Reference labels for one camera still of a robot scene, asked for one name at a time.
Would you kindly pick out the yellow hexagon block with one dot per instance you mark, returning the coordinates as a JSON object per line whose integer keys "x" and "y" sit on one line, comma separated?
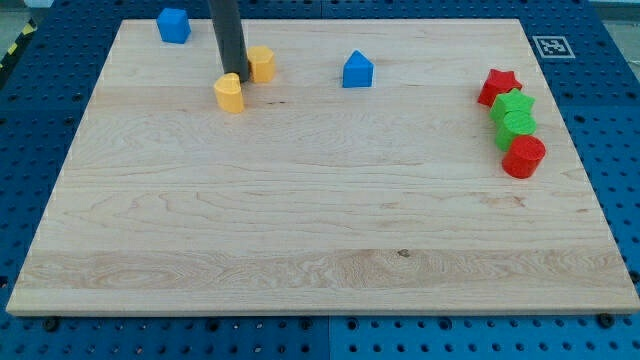
{"x": 262, "y": 63}

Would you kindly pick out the blue triangle block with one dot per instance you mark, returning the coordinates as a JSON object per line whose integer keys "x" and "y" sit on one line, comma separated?
{"x": 358, "y": 71}

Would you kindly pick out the light wooden board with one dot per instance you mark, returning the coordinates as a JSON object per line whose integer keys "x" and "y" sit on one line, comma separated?
{"x": 319, "y": 199}

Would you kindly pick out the yellow heart block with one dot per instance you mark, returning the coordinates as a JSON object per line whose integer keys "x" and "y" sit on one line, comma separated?
{"x": 228, "y": 92}

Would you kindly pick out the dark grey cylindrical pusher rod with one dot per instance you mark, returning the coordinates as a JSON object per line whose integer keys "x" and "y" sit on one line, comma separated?
{"x": 227, "y": 25}

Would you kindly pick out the red star block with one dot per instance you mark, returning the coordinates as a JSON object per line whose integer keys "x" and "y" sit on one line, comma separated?
{"x": 497, "y": 82}

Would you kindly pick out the green cylinder block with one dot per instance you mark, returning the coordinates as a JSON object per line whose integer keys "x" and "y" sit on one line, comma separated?
{"x": 513, "y": 124}

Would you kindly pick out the red cylinder block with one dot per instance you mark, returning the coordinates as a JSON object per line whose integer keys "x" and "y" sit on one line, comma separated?
{"x": 523, "y": 156}

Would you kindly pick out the green star block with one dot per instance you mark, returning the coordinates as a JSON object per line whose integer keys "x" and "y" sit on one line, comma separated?
{"x": 513, "y": 101}

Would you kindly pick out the blue cube block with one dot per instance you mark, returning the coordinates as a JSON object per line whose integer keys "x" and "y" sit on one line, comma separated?
{"x": 173, "y": 25}

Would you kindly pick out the white fiducial marker tag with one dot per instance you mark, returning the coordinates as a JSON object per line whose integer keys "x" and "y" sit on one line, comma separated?
{"x": 553, "y": 47}

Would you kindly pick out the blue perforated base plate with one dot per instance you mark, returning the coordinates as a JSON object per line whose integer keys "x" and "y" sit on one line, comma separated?
{"x": 42, "y": 102}

